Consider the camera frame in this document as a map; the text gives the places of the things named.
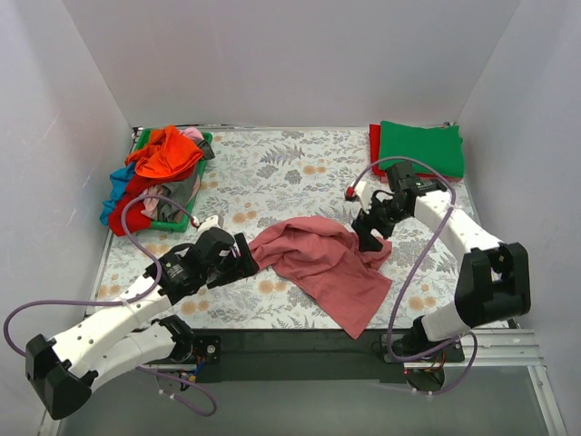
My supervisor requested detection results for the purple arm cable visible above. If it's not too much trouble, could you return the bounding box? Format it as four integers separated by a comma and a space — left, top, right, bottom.
3, 194, 218, 417
349, 156, 478, 396

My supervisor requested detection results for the green plastic laundry tray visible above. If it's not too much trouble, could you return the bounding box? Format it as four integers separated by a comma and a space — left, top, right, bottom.
142, 127, 215, 233

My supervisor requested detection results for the floral patterned table mat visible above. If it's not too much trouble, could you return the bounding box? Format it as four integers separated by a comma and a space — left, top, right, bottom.
89, 127, 518, 331

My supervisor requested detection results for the green folded t-shirt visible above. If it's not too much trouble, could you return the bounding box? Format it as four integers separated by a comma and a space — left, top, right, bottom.
379, 121, 465, 179

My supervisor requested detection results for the red folded t-shirt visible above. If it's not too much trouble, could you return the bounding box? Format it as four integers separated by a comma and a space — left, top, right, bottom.
369, 121, 451, 170

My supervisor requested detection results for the red crumpled t-shirt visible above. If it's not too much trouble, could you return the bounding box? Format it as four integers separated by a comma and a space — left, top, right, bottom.
108, 174, 157, 237

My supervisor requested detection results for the orange crumpled t-shirt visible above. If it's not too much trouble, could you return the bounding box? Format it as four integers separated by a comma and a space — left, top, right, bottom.
124, 125, 203, 179

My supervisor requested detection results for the pink folded t-shirt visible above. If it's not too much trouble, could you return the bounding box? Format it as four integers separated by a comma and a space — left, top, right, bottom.
379, 173, 462, 183

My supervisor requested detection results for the grey crumpled t-shirt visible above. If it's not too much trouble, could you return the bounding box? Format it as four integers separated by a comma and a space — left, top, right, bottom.
154, 138, 215, 223

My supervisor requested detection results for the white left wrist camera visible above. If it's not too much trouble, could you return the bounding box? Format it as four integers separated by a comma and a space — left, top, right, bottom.
192, 214, 223, 233

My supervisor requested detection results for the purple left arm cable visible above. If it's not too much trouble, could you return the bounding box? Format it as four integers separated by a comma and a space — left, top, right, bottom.
3, 194, 218, 417

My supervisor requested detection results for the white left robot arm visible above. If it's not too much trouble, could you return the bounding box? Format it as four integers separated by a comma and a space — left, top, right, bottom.
25, 227, 259, 420

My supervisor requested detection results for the light pink crumpled t-shirt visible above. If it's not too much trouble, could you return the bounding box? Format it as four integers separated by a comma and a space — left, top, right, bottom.
142, 127, 203, 221

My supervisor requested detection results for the dusty rose t-shirt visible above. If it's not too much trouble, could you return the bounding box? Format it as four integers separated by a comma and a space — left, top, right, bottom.
249, 215, 392, 339

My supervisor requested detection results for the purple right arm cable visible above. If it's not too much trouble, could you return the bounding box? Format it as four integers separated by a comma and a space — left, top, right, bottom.
349, 156, 478, 396

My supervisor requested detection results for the blue crumpled t-shirt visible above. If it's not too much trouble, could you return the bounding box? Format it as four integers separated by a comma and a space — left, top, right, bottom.
99, 162, 135, 226

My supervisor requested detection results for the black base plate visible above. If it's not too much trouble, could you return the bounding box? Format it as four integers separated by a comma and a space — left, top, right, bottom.
190, 329, 467, 387

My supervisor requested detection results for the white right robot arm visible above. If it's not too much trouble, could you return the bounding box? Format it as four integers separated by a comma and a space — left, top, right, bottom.
344, 156, 531, 362

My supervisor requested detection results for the aluminium frame rail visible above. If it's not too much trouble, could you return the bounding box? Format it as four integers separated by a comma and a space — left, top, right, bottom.
399, 329, 567, 435

